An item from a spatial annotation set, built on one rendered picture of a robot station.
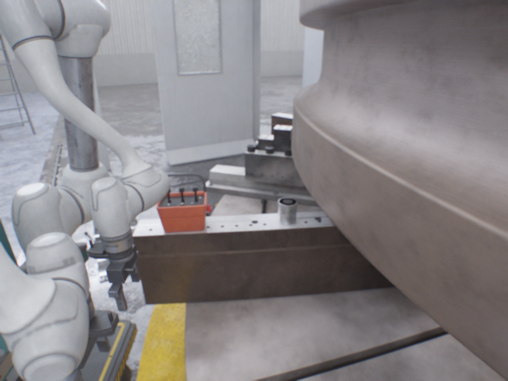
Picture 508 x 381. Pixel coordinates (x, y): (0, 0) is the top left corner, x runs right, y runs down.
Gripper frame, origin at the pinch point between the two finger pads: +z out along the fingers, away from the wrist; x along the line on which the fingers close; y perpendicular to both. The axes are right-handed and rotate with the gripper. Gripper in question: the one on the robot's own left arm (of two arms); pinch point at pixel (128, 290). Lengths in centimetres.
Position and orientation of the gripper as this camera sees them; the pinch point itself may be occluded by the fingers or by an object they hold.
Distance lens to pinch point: 113.0
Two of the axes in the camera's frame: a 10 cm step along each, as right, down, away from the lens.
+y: 10.0, -0.1, 0.2
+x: -0.2, -4.2, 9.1
